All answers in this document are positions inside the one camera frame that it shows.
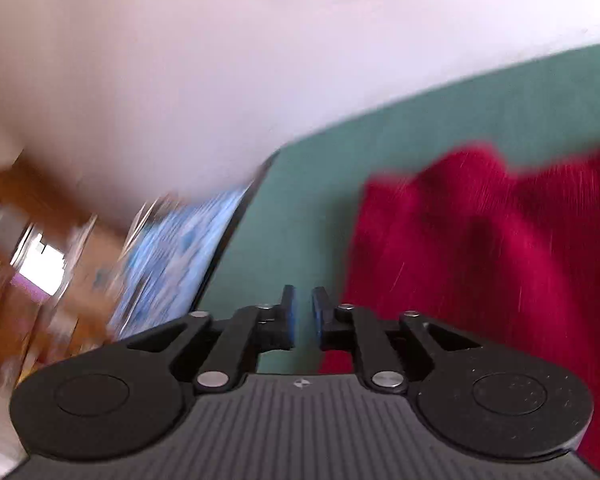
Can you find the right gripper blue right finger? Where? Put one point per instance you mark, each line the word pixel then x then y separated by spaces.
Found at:
pixel 333 323

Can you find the green table cloth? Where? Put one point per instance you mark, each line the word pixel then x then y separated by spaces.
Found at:
pixel 295 223

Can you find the dark red knit sweater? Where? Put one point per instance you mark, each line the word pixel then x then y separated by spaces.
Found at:
pixel 475 297

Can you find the blue white patterned storage bag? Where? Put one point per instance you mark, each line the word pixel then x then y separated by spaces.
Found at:
pixel 165 258

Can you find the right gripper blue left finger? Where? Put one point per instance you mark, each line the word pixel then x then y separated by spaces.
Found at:
pixel 283 327

